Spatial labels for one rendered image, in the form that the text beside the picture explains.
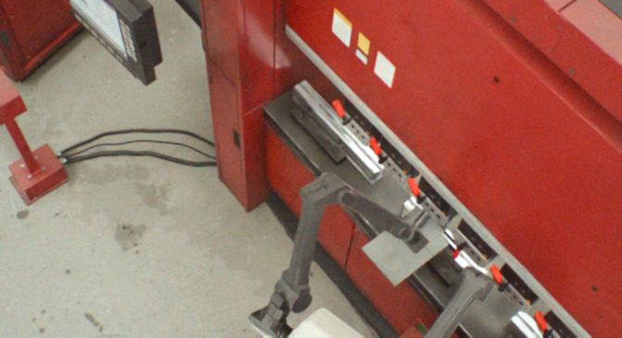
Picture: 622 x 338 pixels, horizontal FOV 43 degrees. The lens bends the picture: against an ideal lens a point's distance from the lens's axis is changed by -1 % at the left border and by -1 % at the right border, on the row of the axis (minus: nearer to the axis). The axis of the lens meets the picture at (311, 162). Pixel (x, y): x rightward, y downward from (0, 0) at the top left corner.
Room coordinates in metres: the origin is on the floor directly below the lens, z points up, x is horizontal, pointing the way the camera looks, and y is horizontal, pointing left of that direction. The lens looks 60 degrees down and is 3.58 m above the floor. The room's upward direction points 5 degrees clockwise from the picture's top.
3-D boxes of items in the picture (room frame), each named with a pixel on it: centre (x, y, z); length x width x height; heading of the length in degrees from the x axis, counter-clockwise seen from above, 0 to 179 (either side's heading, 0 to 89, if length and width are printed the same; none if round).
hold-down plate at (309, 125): (1.68, -0.02, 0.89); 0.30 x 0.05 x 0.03; 43
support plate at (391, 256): (1.18, -0.36, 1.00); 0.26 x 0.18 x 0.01; 133
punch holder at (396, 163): (1.45, -0.32, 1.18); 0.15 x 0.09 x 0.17; 43
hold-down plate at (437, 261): (1.21, -0.46, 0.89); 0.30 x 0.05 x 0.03; 43
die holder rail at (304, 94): (1.68, -0.10, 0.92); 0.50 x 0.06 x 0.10; 43
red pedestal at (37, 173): (1.81, 1.37, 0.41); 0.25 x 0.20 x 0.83; 133
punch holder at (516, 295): (1.01, -0.73, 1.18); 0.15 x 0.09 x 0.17; 43
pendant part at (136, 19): (1.78, 0.74, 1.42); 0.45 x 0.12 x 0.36; 48
